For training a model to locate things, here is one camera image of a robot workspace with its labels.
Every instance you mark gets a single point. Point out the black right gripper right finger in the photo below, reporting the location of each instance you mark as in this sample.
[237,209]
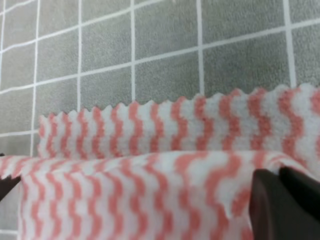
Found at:
[304,190]

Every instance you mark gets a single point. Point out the pink white wavy towel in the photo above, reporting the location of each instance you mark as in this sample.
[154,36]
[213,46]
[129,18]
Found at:
[178,170]

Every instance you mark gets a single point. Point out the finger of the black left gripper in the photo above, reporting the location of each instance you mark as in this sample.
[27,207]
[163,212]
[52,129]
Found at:
[7,184]

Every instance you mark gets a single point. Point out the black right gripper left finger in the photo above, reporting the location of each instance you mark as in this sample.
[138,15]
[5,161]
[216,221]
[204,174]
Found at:
[274,213]

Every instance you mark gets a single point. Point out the grey checked tablecloth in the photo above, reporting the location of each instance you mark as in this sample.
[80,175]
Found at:
[63,55]

